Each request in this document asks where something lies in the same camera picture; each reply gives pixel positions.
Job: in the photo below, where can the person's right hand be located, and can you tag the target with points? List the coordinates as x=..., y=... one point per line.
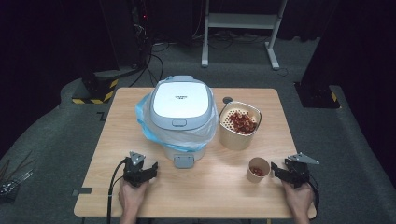
x=299, y=197

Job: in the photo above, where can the dark equipment rack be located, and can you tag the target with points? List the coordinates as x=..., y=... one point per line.
x=140, y=28

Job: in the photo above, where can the white grey pedal trash can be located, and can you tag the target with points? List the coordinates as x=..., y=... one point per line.
x=182, y=99

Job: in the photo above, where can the person's left hand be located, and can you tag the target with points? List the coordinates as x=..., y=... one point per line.
x=132, y=196

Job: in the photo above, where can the brown paper cup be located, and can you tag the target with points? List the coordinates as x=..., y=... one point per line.
x=252, y=178

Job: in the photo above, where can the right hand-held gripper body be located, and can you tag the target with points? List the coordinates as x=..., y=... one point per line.
x=299, y=169

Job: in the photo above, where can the beige container with strainer insert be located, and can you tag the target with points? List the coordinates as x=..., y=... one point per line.
x=232, y=140

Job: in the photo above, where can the grey tape strip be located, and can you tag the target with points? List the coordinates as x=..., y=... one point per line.
x=82, y=191

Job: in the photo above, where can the black yellow striped stand base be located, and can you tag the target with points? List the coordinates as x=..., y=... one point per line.
x=99, y=93

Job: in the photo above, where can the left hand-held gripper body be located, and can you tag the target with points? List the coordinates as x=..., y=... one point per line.
x=134, y=169

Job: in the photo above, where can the white metal stand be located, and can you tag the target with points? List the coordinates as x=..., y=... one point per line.
x=241, y=21

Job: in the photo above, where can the red food scraps in container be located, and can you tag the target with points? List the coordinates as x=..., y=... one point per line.
x=243, y=122

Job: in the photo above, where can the dark round table grommet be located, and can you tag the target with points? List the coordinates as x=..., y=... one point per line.
x=228, y=100

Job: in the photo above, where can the metal tools on floor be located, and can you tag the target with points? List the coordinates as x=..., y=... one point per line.
x=12, y=183

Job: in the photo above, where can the clear blue plastic bin liner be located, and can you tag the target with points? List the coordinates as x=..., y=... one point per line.
x=186, y=139

